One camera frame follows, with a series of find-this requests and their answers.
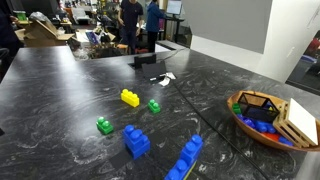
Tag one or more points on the yellow building block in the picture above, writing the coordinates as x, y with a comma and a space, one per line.
130, 98

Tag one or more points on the yellow block under long block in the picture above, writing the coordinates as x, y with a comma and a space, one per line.
189, 171

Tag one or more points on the cardboard box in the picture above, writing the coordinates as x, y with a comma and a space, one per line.
41, 34

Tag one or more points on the black power outlet box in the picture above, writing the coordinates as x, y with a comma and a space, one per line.
152, 69

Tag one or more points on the computer monitor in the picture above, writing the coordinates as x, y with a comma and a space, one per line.
174, 7

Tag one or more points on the black wire frame basket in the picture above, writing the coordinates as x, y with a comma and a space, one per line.
257, 107

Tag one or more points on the person in dark shirt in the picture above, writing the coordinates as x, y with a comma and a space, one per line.
130, 18

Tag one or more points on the small green block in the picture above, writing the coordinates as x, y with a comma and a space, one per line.
154, 106
104, 126

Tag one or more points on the small green block near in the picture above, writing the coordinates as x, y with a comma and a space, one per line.
104, 126

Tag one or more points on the square blue base block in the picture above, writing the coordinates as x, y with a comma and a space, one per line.
138, 149

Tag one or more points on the wooden crate with white board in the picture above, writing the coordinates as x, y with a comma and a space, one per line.
297, 125

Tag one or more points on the long blue building block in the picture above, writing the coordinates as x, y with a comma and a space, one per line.
188, 155

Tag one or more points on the white paper tag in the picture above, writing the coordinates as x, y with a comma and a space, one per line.
167, 78

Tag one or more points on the person in blue hoodie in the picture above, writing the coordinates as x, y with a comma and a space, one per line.
154, 15

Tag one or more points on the small green block far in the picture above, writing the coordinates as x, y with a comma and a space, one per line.
154, 106

